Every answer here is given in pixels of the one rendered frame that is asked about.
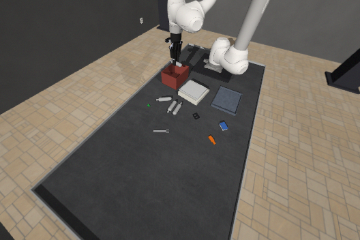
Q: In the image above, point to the white digital scale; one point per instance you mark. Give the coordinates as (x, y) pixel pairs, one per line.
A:
(193, 92)

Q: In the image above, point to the blue rectangular box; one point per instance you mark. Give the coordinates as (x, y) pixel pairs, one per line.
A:
(223, 126)

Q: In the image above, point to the red open box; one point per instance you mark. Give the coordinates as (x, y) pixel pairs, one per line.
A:
(174, 76)

